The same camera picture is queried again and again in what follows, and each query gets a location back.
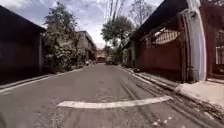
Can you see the distant red building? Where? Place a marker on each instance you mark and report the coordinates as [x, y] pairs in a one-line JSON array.
[[101, 59]]

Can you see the red-walled building with gate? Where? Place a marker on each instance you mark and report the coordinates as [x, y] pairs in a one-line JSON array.
[[160, 56]]

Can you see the grey building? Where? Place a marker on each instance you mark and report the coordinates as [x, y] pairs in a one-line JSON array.
[[85, 43]]

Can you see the leafy green tree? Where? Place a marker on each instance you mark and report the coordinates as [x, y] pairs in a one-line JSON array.
[[61, 43]]

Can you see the bare-branched tree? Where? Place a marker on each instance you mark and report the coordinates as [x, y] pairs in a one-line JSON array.
[[141, 11]]

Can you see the pale concrete pavement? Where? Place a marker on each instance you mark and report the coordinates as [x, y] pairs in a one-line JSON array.
[[203, 91]]

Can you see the round-crowned green tree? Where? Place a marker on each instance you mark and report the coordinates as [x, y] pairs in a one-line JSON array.
[[116, 31]]

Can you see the dark building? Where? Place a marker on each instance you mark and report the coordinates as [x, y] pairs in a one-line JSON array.
[[20, 50]]

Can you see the concrete kerb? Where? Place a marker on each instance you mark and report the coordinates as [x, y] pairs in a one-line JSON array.
[[20, 83]]

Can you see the white painted road line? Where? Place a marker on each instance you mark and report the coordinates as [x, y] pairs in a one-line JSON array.
[[113, 104]]

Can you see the grey asphalt road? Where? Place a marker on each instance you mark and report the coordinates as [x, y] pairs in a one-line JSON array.
[[100, 83]]

